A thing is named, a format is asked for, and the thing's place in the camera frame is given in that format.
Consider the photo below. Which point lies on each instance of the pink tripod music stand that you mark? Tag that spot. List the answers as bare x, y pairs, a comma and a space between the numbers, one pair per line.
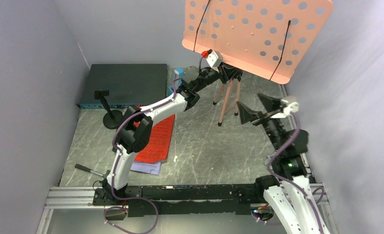
267, 38

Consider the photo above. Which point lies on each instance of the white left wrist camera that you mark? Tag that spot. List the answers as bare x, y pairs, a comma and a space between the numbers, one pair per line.
213, 58

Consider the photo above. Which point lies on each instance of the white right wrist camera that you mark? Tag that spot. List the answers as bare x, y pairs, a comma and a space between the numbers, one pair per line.
289, 105

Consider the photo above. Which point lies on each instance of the blue sheet music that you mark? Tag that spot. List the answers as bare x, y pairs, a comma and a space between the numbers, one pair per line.
146, 168

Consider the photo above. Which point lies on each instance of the blue metronome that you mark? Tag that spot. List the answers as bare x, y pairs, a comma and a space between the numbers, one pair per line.
178, 74

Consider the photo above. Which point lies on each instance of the red sheet music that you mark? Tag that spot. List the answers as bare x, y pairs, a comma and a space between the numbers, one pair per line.
159, 143

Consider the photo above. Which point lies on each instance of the aluminium frame rail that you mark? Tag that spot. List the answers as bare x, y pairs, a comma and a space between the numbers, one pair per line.
286, 189

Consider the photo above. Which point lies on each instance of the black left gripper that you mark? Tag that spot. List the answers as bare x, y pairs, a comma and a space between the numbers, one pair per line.
226, 72

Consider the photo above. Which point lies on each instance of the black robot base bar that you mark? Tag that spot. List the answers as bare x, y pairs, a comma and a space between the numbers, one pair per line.
139, 201

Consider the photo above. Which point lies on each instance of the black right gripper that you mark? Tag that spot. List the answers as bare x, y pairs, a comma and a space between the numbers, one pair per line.
271, 105

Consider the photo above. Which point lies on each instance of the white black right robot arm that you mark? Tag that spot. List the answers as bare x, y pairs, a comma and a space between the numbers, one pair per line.
287, 189

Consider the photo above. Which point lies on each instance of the black handled claw hammer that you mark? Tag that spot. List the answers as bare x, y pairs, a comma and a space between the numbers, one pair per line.
86, 169

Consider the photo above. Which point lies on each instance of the black blue network switch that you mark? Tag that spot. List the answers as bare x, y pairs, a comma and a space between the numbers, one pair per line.
128, 84

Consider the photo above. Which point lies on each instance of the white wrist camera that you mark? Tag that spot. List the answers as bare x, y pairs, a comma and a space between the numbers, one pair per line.
213, 58
289, 105

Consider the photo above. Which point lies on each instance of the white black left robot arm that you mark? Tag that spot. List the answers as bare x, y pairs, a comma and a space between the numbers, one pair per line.
133, 135

